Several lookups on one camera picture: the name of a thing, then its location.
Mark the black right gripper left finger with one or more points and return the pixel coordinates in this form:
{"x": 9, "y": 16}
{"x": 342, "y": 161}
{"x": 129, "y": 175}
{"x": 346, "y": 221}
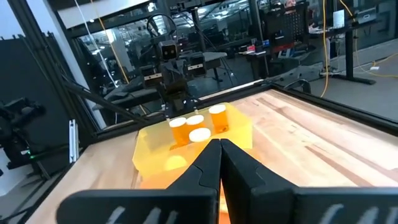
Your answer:
{"x": 192, "y": 186}

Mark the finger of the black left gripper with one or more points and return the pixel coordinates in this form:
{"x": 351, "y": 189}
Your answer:
{"x": 181, "y": 77}
{"x": 168, "y": 77}

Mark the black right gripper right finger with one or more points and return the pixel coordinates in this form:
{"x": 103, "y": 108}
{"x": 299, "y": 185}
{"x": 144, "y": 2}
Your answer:
{"x": 248, "y": 186}

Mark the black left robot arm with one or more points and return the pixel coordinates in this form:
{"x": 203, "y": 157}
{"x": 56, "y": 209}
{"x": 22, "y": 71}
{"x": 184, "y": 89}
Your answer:
{"x": 178, "y": 99}

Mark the yellow translucent plastic bin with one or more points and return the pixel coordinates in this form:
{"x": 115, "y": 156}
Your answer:
{"x": 155, "y": 149}

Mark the grey background table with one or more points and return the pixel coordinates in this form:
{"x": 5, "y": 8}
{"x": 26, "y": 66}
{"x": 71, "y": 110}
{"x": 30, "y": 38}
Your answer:
{"x": 214, "y": 57}

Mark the black pegboard panel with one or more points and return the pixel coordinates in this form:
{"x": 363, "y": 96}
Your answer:
{"x": 286, "y": 28}

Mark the black standing desk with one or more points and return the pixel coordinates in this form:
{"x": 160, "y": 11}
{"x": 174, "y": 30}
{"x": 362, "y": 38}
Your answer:
{"x": 349, "y": 53}

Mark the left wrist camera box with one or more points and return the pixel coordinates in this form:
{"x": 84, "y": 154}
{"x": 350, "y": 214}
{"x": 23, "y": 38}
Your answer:
{"x": 168, "y": 51}

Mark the silver aluminium bracket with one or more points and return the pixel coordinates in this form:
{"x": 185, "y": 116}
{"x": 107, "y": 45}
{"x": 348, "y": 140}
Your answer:
{"x": 73, "y": 141}

